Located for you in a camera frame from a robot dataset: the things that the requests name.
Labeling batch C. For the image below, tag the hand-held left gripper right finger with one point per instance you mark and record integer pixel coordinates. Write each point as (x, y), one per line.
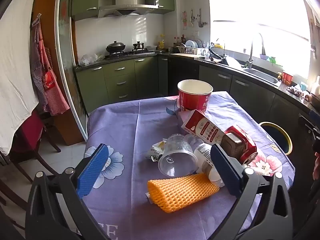
(225, 170)

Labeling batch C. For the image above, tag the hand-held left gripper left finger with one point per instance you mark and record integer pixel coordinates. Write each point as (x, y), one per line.
(92, 170)

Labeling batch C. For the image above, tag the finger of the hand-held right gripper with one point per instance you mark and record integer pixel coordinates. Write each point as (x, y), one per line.
(312, 130)

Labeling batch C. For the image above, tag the clear plastic bottle white label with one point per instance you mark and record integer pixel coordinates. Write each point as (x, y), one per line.
(202, 152)

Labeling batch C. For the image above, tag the blue bin with yellow rim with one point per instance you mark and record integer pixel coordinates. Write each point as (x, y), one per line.
(277, 137)

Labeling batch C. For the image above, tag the crushed red drink can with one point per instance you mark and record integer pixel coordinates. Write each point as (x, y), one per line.
(247, 140)

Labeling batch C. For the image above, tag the red white milk carton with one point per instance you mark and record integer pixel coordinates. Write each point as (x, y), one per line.
(202, 127)

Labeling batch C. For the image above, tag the clear plastic cup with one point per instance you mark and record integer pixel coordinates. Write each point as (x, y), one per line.
(177, 160)

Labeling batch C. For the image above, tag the orange foam net sleeve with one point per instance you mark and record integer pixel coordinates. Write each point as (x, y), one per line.
(180, 192)

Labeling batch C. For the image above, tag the silver wrapper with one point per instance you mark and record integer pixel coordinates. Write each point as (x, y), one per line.
(157, 151)

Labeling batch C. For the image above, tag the red paper bowl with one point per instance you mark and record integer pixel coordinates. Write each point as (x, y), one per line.
(192, 100)

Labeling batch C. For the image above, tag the person's right hand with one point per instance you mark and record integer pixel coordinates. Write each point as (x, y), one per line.
(317, 165)

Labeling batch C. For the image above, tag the white jug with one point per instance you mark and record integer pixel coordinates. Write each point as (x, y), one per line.
(316, 87)

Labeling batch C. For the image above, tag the dark crumpled rag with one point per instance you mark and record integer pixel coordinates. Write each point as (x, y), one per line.
(293, 90)

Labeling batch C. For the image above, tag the light blue cup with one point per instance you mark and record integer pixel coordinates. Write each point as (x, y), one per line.
(303, 86)

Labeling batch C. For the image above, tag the purple floral tablecloth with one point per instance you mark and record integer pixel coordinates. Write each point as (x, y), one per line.
(130, 130)

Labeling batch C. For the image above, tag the small yellow dispenser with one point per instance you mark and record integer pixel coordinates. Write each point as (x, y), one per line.
(279, 76)

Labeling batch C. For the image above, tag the dark lower cabinets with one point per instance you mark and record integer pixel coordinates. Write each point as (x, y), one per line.
(250, 92)

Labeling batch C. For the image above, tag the wooden chair with red cloth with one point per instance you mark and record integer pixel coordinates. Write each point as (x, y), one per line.
(30, 132)

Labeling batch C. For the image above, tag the steel sink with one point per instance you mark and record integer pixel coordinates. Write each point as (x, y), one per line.
(262, 76)

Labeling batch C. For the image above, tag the green bowl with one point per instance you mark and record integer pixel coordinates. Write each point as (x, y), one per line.
(273, 60)

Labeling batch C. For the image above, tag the purple bowl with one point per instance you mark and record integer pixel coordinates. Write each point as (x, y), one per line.
(264, 57)

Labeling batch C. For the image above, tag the red checked aprons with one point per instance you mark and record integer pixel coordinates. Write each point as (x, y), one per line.
(50, 87)

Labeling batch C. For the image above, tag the green lower cabinets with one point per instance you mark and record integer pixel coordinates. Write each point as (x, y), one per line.
(117, 80)

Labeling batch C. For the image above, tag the green cabinets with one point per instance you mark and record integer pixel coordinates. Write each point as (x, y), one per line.
(85, 0)
(117, 80)

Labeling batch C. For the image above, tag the steel kitchen faucet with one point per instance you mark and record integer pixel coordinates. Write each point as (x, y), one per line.
(250, 55)

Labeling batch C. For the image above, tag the white plate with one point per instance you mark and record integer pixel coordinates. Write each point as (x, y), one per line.
(233, 62)

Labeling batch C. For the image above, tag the black kitchen countertop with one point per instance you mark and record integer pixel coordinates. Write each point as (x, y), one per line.
(217, 63)

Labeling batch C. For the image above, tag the clear plastic bag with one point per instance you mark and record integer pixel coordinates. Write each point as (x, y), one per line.
(90, 58)

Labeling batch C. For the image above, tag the glass sliding door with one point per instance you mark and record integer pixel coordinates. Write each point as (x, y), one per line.
(67, 55)

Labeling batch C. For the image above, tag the black gas stove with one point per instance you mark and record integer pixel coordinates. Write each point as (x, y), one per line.
(135, 53)

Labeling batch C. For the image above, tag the black wok with lid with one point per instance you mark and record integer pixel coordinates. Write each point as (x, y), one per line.
(115, 47)

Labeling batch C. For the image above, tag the white dish rack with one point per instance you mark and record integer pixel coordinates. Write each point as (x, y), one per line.
(191, 48)

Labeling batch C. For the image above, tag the white hanging cloth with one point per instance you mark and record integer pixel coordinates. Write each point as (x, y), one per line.
(15, 67)

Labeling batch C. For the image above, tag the small steel pot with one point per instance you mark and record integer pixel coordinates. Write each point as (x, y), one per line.
(138, 46)

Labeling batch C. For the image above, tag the bright window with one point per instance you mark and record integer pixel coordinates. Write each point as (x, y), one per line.
(250, 10)

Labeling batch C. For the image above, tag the dark condiment bottles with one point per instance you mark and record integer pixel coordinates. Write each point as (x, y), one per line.
(180, 40)

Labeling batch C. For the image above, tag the yellow bottle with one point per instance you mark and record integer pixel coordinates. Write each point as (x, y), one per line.
(161, 42)

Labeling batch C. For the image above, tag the green upper cabinets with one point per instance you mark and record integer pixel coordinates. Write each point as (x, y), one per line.
(85, 0)

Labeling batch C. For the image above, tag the steel range hood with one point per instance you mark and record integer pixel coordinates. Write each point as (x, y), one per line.
(127, 2)

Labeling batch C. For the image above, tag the hanging wall utensils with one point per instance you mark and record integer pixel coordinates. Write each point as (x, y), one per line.
(198, 17)

